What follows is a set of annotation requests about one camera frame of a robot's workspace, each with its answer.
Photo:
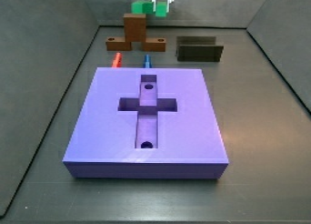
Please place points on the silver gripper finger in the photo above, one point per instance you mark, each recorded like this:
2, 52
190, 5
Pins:
153, 5
168, 4

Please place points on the green U-shaped block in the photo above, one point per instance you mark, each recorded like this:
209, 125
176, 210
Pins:
142, 7

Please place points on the black angle fixture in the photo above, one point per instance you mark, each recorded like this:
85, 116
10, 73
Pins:
197, 49

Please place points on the purple board with cross slot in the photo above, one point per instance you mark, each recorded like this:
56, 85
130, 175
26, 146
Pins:
146, 126

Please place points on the brown T-shaped block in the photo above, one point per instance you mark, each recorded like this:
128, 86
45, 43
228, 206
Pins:
134, 34

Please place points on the blue peg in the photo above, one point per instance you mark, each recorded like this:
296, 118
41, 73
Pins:
146, 63

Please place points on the red peg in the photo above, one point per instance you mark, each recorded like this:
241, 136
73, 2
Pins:
116, 62

